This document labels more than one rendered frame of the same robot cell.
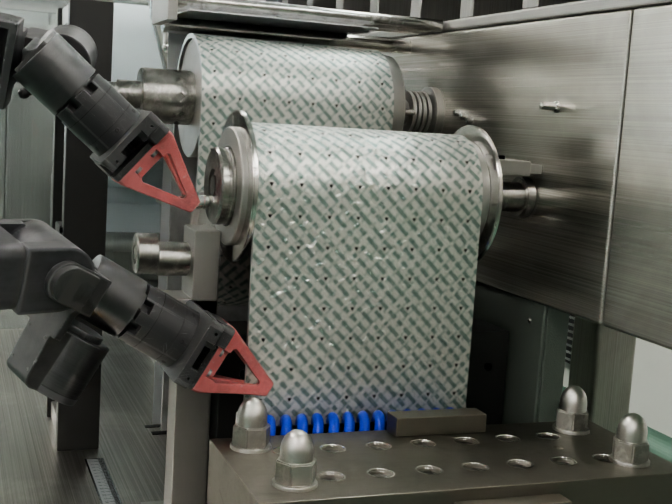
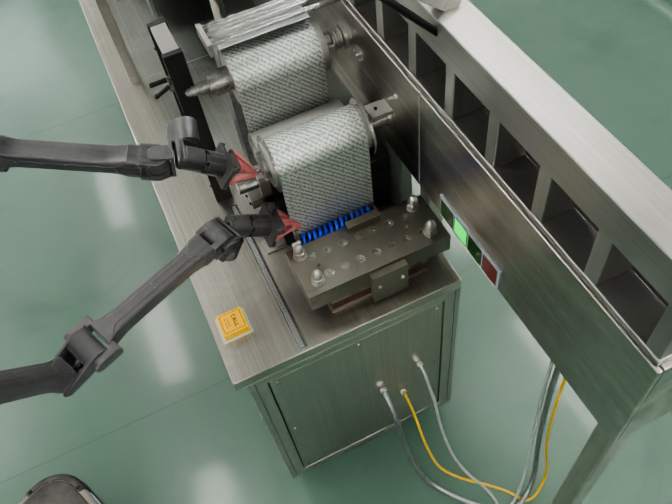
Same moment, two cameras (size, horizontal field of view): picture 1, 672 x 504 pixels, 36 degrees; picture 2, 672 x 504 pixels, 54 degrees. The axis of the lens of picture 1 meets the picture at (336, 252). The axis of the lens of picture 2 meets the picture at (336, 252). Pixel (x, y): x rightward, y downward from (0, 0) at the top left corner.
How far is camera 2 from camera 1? 1.10 m
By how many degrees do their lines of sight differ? 46
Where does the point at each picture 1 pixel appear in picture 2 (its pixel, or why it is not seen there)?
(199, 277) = (264, 190)
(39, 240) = (214, 237)
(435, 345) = (358, 190)
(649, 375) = not seen: outside the picture
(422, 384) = (355, 201)
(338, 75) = (296, 57)
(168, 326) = (262, 231)
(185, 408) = not seen: hidden behind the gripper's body
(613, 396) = not seen: hidden behind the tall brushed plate
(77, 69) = (200, 161)
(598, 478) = (417, 249)
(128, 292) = (245, 228)
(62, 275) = (227, 249)
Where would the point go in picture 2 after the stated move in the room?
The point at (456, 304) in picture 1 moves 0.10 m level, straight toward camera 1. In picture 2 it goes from (364, 176) to (363, 206)
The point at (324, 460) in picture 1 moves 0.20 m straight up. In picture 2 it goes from (325, 260) to (316, 210)
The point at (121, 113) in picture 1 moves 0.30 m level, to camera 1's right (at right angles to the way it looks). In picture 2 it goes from (221, 166) to (349, 150)
